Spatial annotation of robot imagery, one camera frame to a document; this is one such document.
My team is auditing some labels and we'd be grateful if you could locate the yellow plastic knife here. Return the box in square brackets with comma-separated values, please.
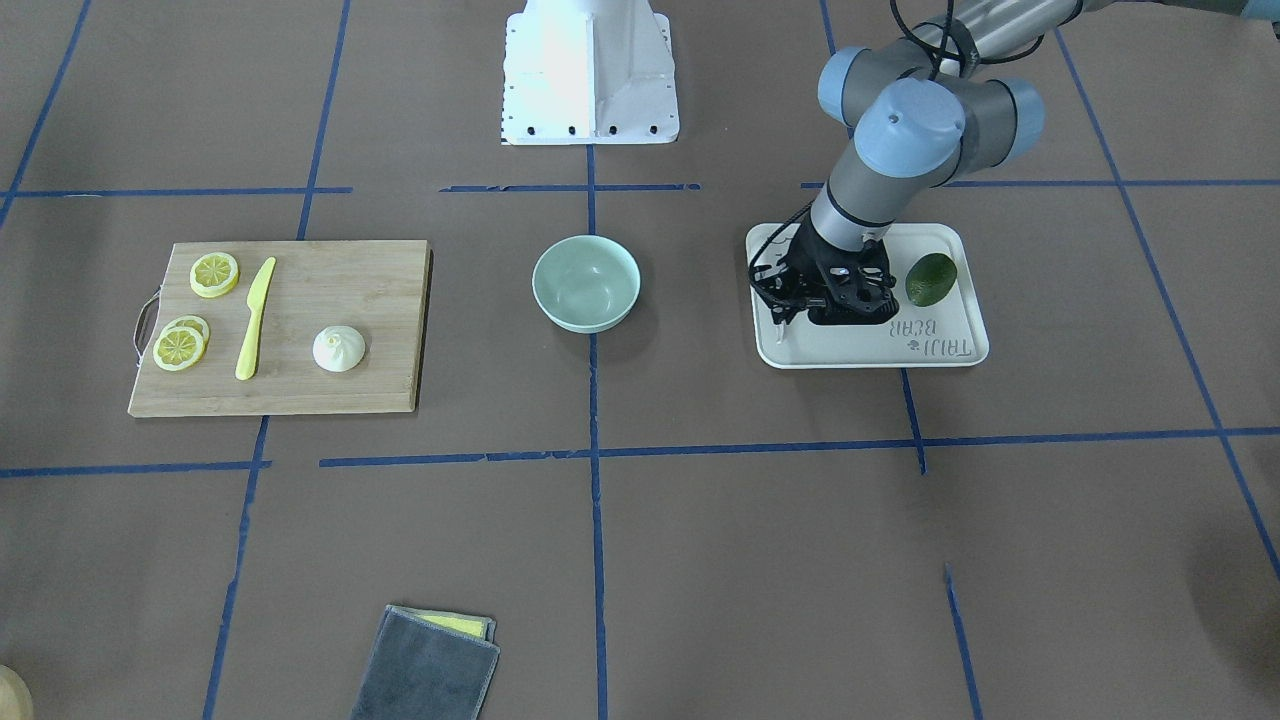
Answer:
[236, 256, 276, 380]

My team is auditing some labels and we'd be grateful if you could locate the white bear serving tray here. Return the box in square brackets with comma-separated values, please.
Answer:
[748, 223, 989, 369]

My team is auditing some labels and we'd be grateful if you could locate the wooden cutting board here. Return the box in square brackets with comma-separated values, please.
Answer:
[128, 240, 431, 418]

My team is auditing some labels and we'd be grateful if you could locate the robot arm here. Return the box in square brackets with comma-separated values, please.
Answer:
[762, 1, 1105, 325]

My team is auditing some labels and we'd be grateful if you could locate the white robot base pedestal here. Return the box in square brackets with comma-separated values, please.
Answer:
[500, 1, 681, 146]

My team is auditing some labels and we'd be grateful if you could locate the green avocado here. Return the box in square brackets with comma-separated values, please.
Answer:
[905, 252, 957, 307]

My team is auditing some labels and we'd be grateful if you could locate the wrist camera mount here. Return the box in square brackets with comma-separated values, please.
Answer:
[748, 202, 812, 329]

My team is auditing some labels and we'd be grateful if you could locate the grey folded cloth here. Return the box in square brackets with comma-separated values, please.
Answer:
[349, 603, 500, 719]

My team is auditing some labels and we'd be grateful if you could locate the light green ceramic bowl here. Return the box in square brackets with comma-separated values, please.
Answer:
[531, 234, 643, 334]

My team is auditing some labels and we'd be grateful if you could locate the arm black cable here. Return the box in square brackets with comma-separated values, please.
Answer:
[888, 0, 1001, 81]

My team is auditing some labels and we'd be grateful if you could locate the lemon slice pair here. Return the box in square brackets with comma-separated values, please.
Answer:
[152, 315, 211, 372]

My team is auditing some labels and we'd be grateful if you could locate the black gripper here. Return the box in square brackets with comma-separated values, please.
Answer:
[806, 238, 897, 325]

